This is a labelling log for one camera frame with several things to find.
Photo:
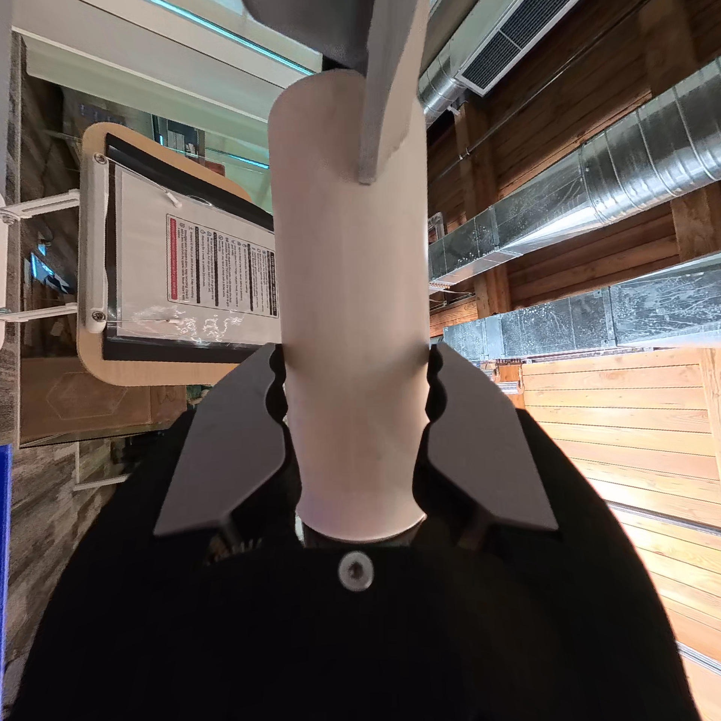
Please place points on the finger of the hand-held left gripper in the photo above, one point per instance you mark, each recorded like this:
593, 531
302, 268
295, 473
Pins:
391, 67
304, 22

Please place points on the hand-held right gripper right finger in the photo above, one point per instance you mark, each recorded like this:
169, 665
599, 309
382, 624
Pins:
484, 450

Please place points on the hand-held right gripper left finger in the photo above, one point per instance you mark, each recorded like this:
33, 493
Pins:
225, 450

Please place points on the white bottle with black lid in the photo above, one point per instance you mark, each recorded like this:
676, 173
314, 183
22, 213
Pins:
349, 281

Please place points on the white air vent grille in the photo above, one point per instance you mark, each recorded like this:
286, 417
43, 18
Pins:
507, 45

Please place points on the cardboard box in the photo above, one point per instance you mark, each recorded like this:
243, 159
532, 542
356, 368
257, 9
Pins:
84, 400

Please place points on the instruction sheet sign stand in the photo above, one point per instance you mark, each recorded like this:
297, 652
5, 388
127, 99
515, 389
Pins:
146, 253

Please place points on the rectangular silver ventilation duct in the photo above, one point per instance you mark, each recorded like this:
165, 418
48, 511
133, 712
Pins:
619, 310

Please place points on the round silver ventilation duct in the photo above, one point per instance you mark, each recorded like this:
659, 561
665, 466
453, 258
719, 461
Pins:
619, 163

